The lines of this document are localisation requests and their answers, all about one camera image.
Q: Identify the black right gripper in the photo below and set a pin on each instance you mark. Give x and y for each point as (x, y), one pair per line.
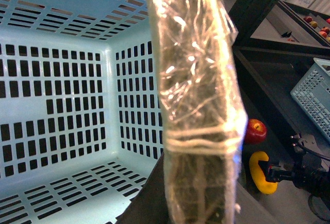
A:
(307, 171)

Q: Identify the plastic wrapped left gripper finger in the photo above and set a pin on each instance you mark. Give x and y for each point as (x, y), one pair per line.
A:
(203, 116)

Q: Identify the yellow mango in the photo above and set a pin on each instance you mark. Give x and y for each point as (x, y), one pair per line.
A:
(257, 174)

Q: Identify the light blue plastic basket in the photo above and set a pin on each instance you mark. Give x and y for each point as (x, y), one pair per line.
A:
(81, 128)

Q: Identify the red apple near front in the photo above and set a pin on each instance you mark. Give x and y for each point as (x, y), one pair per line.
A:
(256, 132)

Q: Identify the black rack post left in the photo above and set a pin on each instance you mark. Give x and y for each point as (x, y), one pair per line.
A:
(247, 15)

